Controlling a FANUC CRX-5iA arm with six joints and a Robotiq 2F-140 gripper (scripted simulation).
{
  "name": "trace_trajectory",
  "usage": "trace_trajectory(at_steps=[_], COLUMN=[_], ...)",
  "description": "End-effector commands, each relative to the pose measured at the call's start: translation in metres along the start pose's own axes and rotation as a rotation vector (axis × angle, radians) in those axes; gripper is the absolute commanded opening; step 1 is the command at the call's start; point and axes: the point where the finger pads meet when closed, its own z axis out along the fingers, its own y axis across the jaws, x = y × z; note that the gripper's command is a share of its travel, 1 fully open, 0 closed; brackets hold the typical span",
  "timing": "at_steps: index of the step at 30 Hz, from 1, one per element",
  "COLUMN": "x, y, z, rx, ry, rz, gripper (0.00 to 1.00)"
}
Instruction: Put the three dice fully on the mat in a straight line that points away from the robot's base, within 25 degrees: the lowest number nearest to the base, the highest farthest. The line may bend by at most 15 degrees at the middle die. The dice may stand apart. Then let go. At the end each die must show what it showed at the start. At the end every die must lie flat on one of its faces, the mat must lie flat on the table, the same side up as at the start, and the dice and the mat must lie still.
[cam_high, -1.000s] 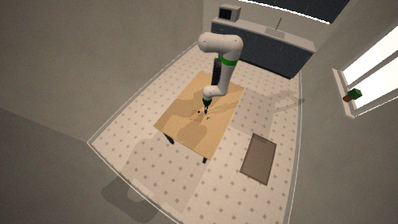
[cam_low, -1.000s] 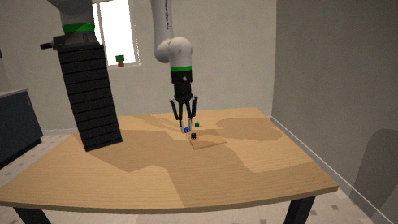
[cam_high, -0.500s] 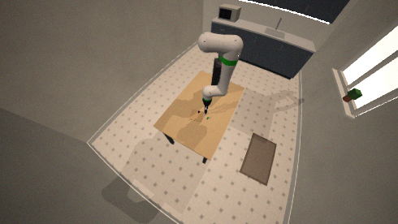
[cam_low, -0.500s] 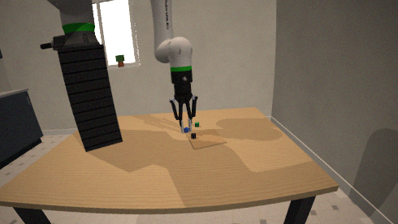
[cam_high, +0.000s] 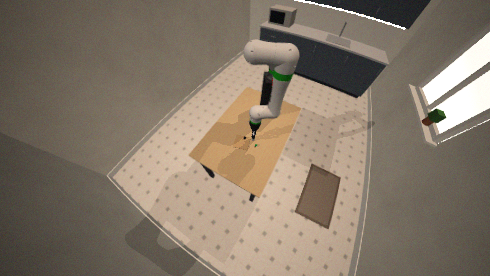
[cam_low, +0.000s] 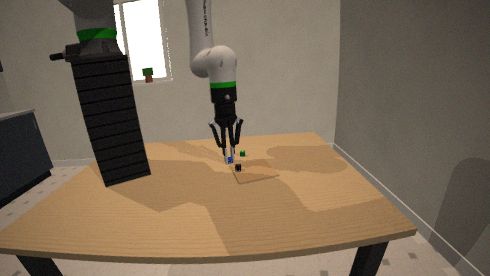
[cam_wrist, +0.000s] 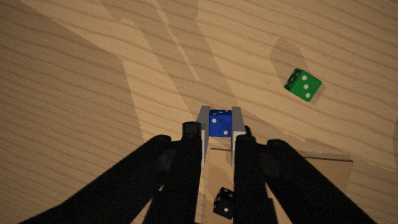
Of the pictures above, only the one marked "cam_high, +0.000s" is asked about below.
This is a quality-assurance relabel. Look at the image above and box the tan mat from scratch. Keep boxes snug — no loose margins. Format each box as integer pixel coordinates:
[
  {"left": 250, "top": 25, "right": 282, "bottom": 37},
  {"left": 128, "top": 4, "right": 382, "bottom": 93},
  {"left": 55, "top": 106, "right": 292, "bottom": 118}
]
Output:
[{"left": 233, "top": 135, "right": 250, "bottom": 150}]

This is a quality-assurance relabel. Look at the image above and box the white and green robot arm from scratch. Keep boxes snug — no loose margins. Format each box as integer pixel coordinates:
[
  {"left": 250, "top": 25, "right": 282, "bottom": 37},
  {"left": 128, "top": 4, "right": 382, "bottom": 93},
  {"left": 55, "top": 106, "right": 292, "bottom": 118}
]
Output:
[{"left": 243, "top": 40, "right": 299, "bottom": 128}]

